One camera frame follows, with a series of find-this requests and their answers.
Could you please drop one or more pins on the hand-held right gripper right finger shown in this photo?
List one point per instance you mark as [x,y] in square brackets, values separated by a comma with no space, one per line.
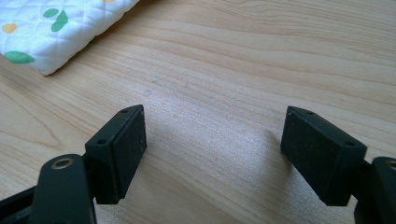
[323,155]

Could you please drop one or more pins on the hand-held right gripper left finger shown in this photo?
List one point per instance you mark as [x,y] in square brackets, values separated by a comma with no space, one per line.
[115,155]

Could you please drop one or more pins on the white quilted cloth, green print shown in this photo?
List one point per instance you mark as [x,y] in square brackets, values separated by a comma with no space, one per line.
[59,28]

